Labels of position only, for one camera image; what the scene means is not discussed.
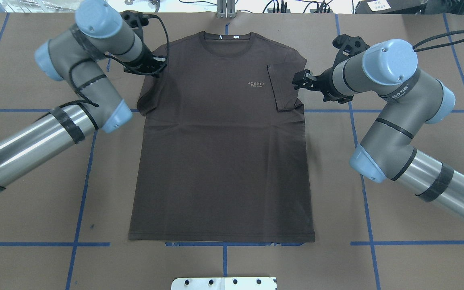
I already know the aluminium camera post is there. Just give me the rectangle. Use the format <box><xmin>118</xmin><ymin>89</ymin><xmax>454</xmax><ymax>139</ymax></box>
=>
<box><xmin>217</xmin><ymin>0</ymin><xmax>237</xmax><ymax>19</ymax></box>

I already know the black cable bundle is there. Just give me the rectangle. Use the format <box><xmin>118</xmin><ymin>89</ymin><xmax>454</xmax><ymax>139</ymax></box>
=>
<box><xmin>262</xmin><ymin>0</ymin><xmax>333</xmax><ymax>14</ymax></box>

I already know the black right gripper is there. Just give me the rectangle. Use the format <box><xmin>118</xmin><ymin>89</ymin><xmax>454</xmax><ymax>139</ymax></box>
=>
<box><xmin>292</xmin><ymin>69</ymin><xmax>353</xmax><ymax>104</ymax></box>

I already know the dark brown t-shirt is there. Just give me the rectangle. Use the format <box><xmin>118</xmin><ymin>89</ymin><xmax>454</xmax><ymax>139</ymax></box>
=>
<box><xmin>128</xmin><ymin>31</ymin><xmax>315</xmax><ymax>243</ymax></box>

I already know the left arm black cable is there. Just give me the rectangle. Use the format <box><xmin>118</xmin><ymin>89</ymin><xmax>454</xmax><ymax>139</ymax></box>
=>
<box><xmin>69</xmin><ymin>14</ymin><xmax>171</xmax><ymax>107</ymax></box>

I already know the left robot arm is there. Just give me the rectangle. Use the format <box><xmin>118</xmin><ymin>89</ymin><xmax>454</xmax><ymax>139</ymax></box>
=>
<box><xmin>0</xmin><ymin>0</ymin><xmax>168</xmax><ymax>193</ymax></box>

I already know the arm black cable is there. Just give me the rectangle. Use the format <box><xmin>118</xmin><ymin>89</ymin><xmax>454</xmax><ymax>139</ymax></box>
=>
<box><xmin>412</xmin><ymin>29</ymin><xmax>464</xmax><ymax>52</ymax></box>
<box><xmin>69</xmin><ymin>14</ymin><xmax>171</xmax><ymax>107</ymax></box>

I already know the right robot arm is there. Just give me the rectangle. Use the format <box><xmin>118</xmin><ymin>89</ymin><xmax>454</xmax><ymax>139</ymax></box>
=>
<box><xmin>292</xmin><ymin>34</ymin><xmax>464</xmax><ymax>220</ymax></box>

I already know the black equipment box with label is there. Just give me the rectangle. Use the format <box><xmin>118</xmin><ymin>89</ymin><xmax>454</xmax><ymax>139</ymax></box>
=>
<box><xmin>354</xmin><ymin>0</ymin><xmax>427</xmax><ymax>15</ymax></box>

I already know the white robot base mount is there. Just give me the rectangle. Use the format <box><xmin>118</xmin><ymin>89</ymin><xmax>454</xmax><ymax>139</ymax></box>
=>
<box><xmin>171</xmin><ymin>277</ymin><xmax>278</xmax><ymax>290</ymax></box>

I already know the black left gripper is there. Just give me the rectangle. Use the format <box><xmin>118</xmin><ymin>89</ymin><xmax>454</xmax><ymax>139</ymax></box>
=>
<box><xmin>123</xmin><ymin>54</ymin><xmax>167</xmax><ymax>78</ymax></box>

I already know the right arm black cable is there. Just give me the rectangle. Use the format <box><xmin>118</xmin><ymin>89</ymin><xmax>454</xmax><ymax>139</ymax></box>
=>
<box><xmin>412</xmin><ymin>29</ymin><xmax>464</xmax><ymax>52</ymax></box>

